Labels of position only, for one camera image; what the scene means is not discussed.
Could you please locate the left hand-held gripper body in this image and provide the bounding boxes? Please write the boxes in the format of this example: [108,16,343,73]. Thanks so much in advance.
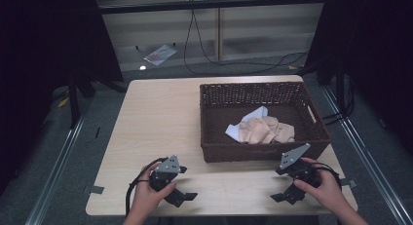
[148,154,183,208]

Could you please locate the person's left hand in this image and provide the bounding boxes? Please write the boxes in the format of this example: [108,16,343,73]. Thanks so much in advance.
[129,162,178,220]

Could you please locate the beige cloth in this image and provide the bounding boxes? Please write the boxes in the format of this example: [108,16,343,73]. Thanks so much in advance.
[238,115,296,145]

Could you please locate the black horizontal bar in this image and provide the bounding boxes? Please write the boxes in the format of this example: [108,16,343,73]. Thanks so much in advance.
[96,0,329,16]

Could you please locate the white and red paper sheet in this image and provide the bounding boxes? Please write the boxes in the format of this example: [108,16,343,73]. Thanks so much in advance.
[143,44,179,67]

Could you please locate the black metal stand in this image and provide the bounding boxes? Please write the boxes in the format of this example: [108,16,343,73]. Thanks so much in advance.
[297,54,356,122]
[65,68,129,130]

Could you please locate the black curtain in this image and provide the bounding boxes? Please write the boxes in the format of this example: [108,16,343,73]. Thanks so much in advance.
[0,0,125,197]
[305,0,413,156]

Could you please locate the person's right hand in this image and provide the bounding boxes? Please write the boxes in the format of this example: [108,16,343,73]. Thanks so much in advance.
[293,157,351,216]

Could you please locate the brown wicker basket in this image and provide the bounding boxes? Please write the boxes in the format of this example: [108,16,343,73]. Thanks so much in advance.
[199,81,332,164]

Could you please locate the black floor cable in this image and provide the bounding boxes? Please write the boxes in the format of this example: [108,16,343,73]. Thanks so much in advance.
[182,9,228,75]
[192,10,310,75]

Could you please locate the metal floor rail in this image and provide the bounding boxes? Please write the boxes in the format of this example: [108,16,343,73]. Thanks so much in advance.
[24,112,86,225]
[320,84,413,225]

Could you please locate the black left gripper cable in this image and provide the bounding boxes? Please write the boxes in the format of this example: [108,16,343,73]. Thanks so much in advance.
[125,157,169,217]

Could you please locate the white cloth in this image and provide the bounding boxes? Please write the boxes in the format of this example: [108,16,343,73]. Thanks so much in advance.
[224,105,270,143]

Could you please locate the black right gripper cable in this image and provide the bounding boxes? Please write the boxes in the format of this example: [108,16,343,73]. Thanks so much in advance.
[311,162,343,191]

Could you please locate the bundle of black cables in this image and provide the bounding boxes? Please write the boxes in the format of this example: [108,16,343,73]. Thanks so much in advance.
[322,83,356,126]

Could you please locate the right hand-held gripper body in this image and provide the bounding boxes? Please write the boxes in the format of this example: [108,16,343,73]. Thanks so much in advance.
[279,143,321,189]

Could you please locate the grey tape strip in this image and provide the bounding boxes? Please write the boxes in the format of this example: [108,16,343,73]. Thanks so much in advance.
[340,178,357,189]
[88,184,105,196]

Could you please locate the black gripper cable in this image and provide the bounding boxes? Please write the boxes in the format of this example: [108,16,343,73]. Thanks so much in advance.
[311,162,343,191]
[125,157,169,217]

